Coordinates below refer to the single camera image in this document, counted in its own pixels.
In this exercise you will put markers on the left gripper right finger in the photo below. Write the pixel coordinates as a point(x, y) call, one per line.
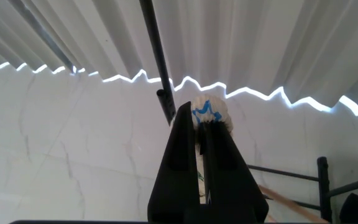
point(232, 186)

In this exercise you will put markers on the pink clothes hanger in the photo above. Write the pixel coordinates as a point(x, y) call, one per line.
point(291, 203)

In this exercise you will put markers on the cream printed garment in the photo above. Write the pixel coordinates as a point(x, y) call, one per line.
point(210, 107)

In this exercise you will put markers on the black clothes rack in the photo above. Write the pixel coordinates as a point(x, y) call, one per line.
point(154, 37)

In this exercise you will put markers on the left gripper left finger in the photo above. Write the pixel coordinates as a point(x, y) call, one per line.
point(176, 174)

